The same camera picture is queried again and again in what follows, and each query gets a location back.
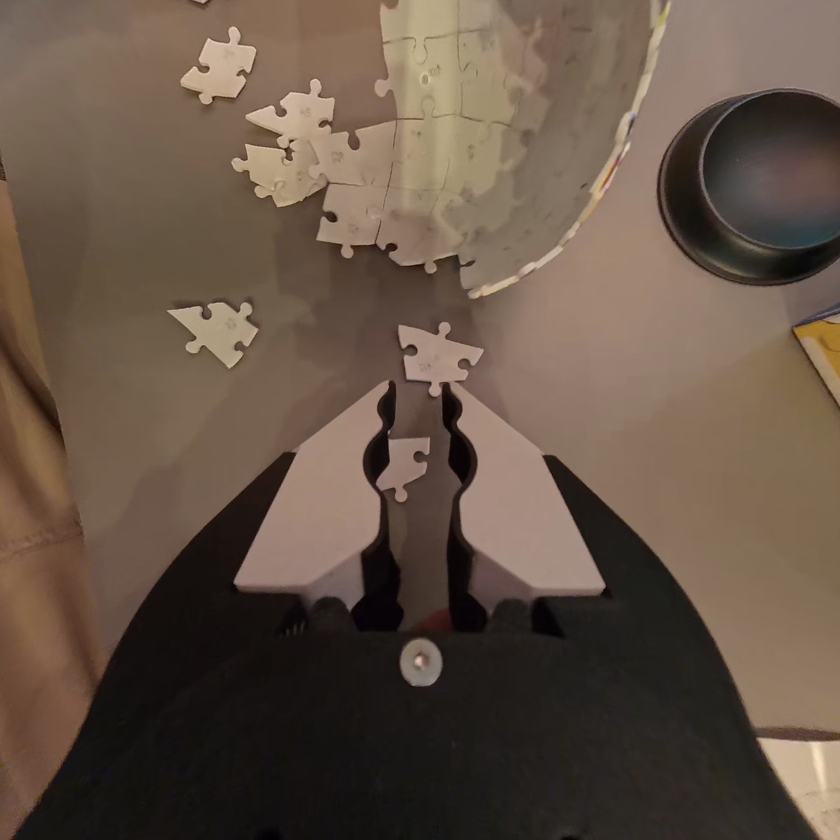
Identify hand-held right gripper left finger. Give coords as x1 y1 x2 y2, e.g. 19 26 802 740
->
234 381 404 634

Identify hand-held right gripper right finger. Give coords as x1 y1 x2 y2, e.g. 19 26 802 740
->
441 382 606 634

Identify single white puzzle piece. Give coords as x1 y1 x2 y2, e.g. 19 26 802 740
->
397 322 485 398

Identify puzzle pieces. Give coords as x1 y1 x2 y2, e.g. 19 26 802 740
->
167 0 431 504

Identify partly built puzzle ball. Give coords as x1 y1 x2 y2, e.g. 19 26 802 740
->
315 0 673 301

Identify printed puzzle box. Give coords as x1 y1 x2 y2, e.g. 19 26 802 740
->
793 314 840 409

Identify black round ball stand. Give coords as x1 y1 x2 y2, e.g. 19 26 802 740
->
658 88 840 285

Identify person's beige clothing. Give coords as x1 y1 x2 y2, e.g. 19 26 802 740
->
0 151 106 840

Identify folded instruction leaflet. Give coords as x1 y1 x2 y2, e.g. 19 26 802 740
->
755 735 840 840

